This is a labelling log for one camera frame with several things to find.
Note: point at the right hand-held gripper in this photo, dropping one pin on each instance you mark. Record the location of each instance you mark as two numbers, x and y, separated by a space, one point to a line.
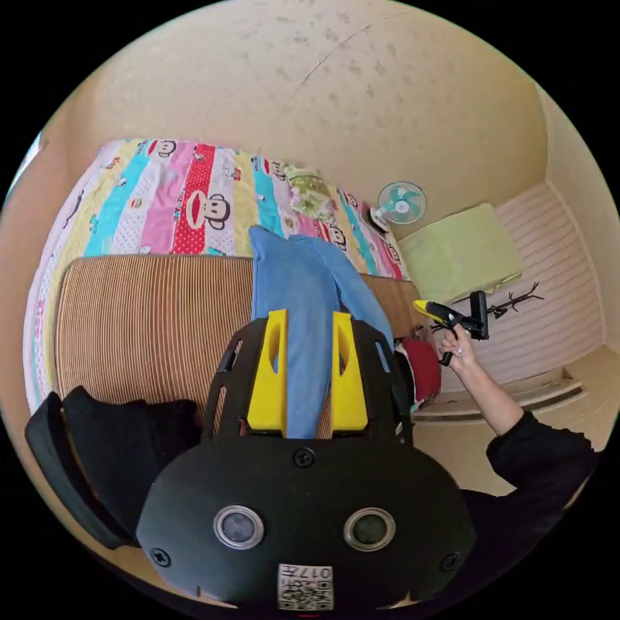
450 316

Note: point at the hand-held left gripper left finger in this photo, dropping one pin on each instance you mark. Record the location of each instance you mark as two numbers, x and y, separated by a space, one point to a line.
265 387

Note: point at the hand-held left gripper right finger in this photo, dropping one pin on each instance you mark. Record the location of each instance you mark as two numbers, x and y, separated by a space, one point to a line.
349 392

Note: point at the blue jeans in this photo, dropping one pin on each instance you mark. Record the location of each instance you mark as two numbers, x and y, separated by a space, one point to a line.
300 290

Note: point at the person's right forearm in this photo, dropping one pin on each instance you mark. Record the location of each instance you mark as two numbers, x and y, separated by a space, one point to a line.
489 392

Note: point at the person's right hand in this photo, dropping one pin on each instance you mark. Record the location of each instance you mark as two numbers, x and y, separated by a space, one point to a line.
460 351

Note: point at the light green cushion pad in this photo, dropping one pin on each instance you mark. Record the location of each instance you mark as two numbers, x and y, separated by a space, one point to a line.
457 254

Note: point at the red garment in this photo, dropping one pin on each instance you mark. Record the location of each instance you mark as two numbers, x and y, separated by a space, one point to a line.
422 368

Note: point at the black coat stand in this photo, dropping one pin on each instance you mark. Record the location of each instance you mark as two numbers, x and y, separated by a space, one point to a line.
513 301

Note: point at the small teal fan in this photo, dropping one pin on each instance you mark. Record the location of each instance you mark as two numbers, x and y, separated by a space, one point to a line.
401 203

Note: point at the bed with cartoon sheet and woven mat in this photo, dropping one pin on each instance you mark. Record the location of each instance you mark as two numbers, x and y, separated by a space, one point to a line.
145 310

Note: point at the green flowered pillow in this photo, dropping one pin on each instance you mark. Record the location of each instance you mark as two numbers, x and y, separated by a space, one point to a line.
310 197

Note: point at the pile of clothes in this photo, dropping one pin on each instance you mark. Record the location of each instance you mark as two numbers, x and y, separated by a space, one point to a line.
121 455

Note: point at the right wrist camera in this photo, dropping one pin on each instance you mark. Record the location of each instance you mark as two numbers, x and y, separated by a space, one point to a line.
479 315

